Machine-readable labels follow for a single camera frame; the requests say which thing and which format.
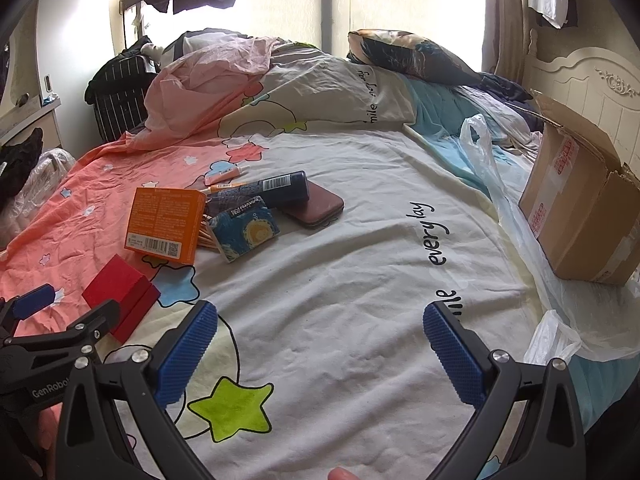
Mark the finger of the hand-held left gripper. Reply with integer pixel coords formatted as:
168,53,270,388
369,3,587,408
0,301,122,361
0,284,56,343

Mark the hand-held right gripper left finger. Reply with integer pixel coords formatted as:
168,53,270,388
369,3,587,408
55,300,221,480

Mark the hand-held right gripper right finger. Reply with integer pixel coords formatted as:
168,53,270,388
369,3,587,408
422,302,586,480

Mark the red box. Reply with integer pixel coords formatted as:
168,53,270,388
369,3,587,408
81,254,162,345

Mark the orange cardboard box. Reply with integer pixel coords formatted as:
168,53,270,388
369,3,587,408
124,187,207,264

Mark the brown cardboard box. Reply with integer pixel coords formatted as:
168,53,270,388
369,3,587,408
518,89,640,287

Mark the dark blue bottle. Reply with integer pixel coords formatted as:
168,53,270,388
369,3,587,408
206,170,308,216

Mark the brown quilted case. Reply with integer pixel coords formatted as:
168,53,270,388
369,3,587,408
280,181,346,231

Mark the white plastic bag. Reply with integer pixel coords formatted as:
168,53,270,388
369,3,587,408
522,310,583,366

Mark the clear bag of cotton swabs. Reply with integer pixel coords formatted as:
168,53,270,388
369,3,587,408
197,212,223,251

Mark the crumpled clear plastic bag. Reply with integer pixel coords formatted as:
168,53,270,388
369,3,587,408
10,149,76,221

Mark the star printed bed sheet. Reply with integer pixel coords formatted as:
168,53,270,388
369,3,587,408
0,120,640,480

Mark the blue tissue pack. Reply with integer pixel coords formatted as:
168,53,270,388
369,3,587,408
207,196,282,264

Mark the black cloth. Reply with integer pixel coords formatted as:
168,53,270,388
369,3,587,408
0,127,45,211

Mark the cream bedside cabinet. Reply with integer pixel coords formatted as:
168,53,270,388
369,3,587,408
0,95,63,161

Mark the pink tube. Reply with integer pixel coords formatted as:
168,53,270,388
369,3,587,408
203,162,242,186

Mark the black striped suitcase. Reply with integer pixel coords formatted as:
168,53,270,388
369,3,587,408
84,35,161,143

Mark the dark blue blanket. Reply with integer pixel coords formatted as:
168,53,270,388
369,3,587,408
477,72,533,106

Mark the crumpled printed quilt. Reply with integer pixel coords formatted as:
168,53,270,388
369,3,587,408
127,30,416,153

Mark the dark printed pillow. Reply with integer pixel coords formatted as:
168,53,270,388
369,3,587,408
347,29,483,87

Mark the cream carved headboard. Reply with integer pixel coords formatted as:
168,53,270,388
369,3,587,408
522,27,640,171

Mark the beige curtain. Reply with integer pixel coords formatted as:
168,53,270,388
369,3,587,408
490,0,528,78

